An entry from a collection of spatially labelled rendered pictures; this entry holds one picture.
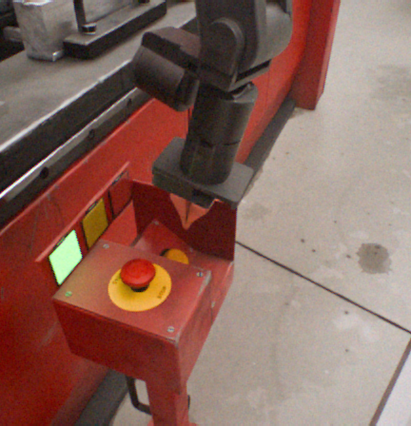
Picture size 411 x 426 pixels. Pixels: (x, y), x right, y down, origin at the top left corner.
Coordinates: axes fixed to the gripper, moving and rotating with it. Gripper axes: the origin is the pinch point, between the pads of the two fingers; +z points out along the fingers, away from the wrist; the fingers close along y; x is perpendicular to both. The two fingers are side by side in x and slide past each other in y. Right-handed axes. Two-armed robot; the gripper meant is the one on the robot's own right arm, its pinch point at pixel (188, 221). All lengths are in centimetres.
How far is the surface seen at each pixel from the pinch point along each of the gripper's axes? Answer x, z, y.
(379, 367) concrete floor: -42, 68, -59
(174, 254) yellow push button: -0.3, 7.6, 0.6
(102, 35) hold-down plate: -30.9, -2.4, 30.8
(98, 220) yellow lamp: 4.6, 1.6, 10.1
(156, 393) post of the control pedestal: 8.0, 33.1, -4.6
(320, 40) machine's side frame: -195, 43, -2
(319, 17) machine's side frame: -195, 33, 3
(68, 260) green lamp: 11.3, 2.2, 10.1
